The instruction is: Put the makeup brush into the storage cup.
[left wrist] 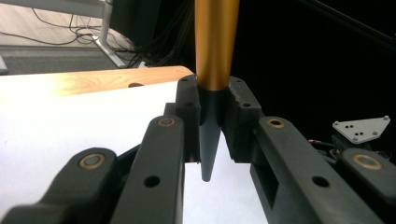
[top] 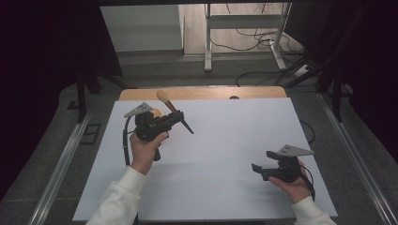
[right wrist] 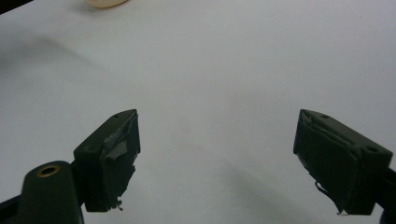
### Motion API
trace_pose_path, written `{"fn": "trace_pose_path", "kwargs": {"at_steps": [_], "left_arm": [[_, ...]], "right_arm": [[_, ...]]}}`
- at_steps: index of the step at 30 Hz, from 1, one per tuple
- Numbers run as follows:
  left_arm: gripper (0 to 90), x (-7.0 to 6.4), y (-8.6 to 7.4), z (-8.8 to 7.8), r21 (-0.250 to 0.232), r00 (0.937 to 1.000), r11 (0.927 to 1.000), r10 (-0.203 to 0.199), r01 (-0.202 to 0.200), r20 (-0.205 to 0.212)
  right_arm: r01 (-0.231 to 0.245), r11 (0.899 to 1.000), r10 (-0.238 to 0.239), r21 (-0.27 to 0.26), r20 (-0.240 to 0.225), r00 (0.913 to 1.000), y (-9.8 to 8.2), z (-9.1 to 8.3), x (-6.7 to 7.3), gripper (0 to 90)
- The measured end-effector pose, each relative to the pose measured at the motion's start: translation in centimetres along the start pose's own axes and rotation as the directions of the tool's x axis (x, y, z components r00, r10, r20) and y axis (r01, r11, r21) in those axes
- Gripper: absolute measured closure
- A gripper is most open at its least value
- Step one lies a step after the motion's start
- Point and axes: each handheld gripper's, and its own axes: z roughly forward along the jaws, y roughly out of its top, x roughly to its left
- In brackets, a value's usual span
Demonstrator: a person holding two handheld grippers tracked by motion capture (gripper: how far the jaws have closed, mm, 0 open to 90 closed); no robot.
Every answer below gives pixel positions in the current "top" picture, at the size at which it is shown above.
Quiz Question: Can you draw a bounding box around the white table sheet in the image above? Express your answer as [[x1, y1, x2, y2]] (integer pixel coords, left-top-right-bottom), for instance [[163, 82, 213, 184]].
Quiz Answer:
[[72, 97, 339, 223]]

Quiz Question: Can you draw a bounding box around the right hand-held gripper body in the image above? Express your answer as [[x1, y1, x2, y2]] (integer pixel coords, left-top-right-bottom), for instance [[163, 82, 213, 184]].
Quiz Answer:
[[262, 143, 314, 184]]

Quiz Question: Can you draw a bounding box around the white cabinet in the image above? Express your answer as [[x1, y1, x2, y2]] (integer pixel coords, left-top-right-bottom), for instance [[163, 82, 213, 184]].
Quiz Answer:
[[99, 4, 186, 53]]

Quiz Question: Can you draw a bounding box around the white metal desk frame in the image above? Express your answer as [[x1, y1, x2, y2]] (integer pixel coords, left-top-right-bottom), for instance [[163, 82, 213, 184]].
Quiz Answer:
[[204, 2, 293, 73]]

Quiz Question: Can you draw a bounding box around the person's right hand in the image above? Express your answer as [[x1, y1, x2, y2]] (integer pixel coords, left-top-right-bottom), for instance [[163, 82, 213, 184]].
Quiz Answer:
[[268, 160, 314, 204]]

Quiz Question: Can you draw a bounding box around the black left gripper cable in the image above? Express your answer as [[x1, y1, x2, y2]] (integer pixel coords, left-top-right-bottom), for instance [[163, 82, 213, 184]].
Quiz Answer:
[[122, 116, 136, 167]]

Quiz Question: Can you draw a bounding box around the makeup brush with cream head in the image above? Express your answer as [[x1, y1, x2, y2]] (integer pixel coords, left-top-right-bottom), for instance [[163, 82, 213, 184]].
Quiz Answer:
[[156, 90, 195, 136]]

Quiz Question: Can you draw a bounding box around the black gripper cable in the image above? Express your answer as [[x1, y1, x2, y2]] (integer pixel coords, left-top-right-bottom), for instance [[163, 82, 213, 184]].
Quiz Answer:
[[298, 164, 316, 202], [122, 116, 136, 167]]

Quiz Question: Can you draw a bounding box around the black floor frame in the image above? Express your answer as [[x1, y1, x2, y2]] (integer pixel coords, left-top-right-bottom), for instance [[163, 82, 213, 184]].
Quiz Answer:
[[79, 123, 102, 146]]

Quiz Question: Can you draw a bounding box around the black metal stand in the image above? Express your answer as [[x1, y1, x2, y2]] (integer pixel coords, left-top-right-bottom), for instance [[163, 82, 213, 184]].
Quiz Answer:
[[283, 3, 367, 124], [75, 64, 130, 124]]

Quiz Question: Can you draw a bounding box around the person's left hand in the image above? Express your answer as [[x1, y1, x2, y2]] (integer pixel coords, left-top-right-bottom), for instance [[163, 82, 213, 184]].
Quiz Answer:
[[129, 130, 170, 176]]

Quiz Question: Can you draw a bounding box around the wooden board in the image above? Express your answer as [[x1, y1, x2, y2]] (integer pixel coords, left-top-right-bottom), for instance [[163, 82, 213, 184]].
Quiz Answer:
[[118, 86, 288, 102]]

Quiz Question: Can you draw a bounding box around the cream round jar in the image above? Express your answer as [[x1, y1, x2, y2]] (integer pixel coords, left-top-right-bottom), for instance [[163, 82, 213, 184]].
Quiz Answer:
[[149, 107, 165, 119]]

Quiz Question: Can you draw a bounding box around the black curtain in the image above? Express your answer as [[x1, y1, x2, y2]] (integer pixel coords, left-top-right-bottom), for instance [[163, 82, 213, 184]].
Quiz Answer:
[[283, 0, 398, 163], [0, 0, 124, 201]]

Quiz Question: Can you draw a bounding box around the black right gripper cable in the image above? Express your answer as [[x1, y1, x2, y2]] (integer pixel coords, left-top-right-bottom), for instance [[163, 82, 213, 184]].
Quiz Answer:
[[298, 164, 316, 202]]

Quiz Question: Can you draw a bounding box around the white power strip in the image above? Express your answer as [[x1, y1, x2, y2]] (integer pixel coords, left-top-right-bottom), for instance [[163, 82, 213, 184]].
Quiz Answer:
[[293, 64, 312, 79]]

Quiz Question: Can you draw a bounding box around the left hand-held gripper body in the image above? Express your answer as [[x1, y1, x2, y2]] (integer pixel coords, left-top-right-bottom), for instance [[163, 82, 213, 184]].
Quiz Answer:
[[124, 101, 174, 162]]

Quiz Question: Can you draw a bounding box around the black cable loop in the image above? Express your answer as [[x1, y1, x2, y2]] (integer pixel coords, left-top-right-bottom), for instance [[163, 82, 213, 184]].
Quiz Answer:
[[299, 119, 316, 145]]

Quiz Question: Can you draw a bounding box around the tangle of black floor cables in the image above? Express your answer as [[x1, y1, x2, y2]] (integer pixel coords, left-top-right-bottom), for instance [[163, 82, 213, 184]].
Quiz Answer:
[[208, 2, 306, 88]]

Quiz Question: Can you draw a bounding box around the aluminium floor rail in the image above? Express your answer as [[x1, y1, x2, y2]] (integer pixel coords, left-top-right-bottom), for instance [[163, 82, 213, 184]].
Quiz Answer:
[[316, 92, 398, 225], [27, 110, 95, 225]]

